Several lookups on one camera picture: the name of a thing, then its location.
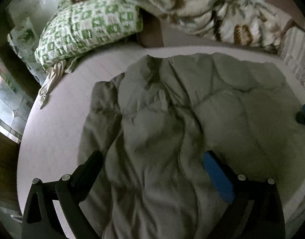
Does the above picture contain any olive quilted puffer jacket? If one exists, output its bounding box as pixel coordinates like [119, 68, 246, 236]
[78, 53, 305, 238]

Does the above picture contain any striped grey white cushion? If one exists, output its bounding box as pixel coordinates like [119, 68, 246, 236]
[278, 27, 305, 90]

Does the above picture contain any pink bed mattress sheet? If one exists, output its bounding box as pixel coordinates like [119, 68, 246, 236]
[17, 43, 305, 219]

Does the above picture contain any reddish brown headboard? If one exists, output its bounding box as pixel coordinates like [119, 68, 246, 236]
[265, 0, 305, 38]

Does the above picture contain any window with glass panes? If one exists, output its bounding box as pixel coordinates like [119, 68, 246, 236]
[0, 58, 34, 144]

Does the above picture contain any leaf print fleece blanket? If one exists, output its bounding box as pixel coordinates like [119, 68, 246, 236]
[70, 0, 282, 52]

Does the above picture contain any beige striped cloth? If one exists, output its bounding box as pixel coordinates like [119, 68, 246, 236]
[37, 56, 79, 109]

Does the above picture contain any green printed plastic bag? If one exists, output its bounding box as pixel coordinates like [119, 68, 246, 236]
[7, 17, 48, 86]

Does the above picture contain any green white patterned pillow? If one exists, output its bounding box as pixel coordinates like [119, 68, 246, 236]
[34, 0, 143, 69]

